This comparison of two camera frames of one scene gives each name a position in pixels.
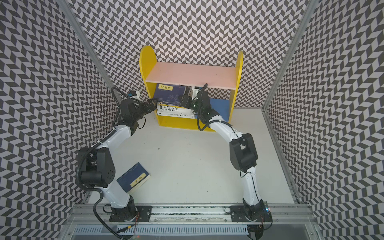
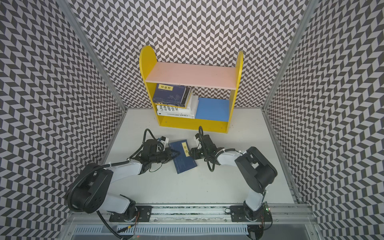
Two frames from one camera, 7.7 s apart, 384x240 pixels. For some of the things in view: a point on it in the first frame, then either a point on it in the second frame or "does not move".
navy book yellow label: (169, 94) does not move
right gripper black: (187, 101) -> (195, 155)
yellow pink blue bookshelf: (201, 75) does not move
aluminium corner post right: (311, 5) does not move
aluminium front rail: (92, 213) does not move
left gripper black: (146, 104) -> (169, 153)
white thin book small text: (186, 115) does not move
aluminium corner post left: (77, 27) does not move
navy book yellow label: (133, 177) -> (183, 162)
